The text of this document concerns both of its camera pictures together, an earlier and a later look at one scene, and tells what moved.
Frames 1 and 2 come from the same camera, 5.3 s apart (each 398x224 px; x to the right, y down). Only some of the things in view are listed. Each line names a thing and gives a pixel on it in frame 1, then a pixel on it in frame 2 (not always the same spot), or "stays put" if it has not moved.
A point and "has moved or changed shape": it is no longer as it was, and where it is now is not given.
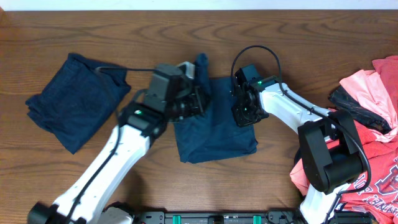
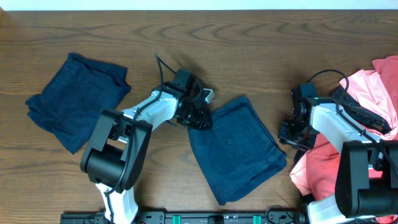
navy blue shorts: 213,134 has moved or changed shape
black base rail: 280,216 stays put
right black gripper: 241,121 to 284,136
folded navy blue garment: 78,103 stays put
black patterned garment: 339,98 stays put
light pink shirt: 365,88 stays put
